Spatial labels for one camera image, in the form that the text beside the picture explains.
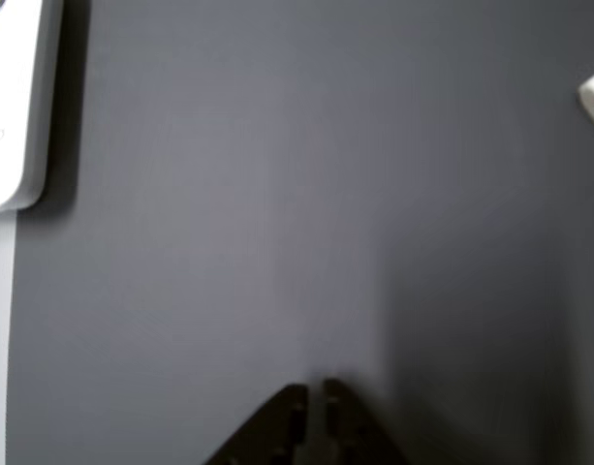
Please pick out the grey table mat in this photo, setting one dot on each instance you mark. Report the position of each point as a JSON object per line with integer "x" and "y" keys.
{"x": 277, "y": 194}

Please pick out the white square stand plate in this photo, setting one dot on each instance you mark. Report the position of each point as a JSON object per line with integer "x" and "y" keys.
{"x": 10, "y": 97}

